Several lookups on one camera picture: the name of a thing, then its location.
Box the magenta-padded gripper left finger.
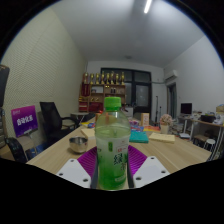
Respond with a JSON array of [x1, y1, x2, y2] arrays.
[[56, 145, 99, 190]]

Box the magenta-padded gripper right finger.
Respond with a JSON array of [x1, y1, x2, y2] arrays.
[[126, 144, 170, 190]]

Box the green tea drink bottle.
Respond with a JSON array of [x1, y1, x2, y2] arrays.
[[94, 96, 132, 191]]

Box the small stainless steel cup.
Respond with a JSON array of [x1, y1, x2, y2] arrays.
[[68, 135, 89, 154]]

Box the teal book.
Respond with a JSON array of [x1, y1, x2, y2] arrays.
[[129, 130, 150, 144]]

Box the pale yellow notebook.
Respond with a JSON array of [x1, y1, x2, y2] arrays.
[[148, 132, 176, 144]]

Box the blue printed book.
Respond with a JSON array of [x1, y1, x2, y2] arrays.
[[129, 124, 144, 132]]

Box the orange book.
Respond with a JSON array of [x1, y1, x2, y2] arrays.
[[143, 125, 162, 133]]

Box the small orange carton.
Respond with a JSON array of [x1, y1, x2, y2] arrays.
[[140, 112, 150, 128]]

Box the yellow gift box red ribbon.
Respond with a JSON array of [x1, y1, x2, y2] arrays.
[[94, 111, 102, 125]]

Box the small round side table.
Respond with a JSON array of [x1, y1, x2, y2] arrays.
[[69, 111, 89, 123]]

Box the pink flowers in white pot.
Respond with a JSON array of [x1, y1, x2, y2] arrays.
[[159, 113, 174, 135]]

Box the black office chair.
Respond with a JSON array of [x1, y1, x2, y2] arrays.
[[39, 101, 79, 141]]

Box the wooden shelf unit with trophies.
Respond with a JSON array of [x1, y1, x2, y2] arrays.
[[78, 70, 127, 114]]

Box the black mesh chair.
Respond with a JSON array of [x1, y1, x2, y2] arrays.
[[4, 137, 29, 164]]

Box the black framed glass door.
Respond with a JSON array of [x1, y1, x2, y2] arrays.
[[100, 67, 153, 118]]

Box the black computer monitor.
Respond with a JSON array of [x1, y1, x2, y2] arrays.
[[180, 102, 193, 116]]

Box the white round stool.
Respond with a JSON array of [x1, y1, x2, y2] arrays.
[[203, 138, 217, 153]]

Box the purple sign board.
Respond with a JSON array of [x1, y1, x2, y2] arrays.
[[10, 105, 39, 138]]

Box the cluttered wooden side desk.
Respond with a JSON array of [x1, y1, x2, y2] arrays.
[[178, 113, 224, 158]]

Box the grey ribbed suitcase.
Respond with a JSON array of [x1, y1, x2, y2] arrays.
[[0, 106, 8, 148]]

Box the black hard case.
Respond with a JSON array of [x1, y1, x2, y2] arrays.
[[0, 64, 10, 108]]

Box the long ceiling tube light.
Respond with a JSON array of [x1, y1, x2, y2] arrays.
[[143, 0, 153, 15]]

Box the white wall air conditioner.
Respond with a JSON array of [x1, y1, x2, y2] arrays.
[[164, 69, 179, 82]]

